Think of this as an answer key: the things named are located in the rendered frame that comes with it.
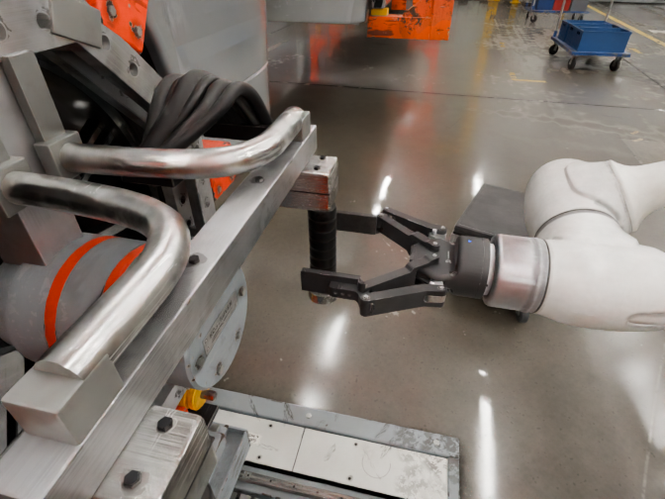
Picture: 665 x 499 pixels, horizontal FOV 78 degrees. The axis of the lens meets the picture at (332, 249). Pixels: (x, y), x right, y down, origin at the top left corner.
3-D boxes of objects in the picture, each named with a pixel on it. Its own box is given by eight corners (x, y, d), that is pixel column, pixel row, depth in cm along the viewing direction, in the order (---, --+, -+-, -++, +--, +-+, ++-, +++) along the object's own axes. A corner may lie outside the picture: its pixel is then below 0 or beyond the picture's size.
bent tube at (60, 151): (158, 120, 50) (134, 22, 44) (311, 133, 47) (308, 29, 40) (48, 186, 36) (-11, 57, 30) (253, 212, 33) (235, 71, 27)
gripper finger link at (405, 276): (429, 274, 52) (436, 281, 51) (354, 304, 48) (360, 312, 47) (433, 249, 50) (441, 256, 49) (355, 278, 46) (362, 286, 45)
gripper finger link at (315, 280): (359, 294, 49) (358, 299, 48) (303, 285, 50) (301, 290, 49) (360, 275, 47) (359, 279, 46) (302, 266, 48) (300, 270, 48)
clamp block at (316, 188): (270, 185, 53) (266, 147, 50) (338, 193, 51) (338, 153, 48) (255, 205, 49) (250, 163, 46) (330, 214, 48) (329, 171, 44)
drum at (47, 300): (106, 296, 54) (64, 202, 46) (258, 322, 50) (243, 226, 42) (18, 386, 43) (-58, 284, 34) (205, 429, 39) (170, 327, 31)
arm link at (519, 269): (520, 280, 56) (474, 273, 57) (539, 224, 50) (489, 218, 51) (529, 329, 48) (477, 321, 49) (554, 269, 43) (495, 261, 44)
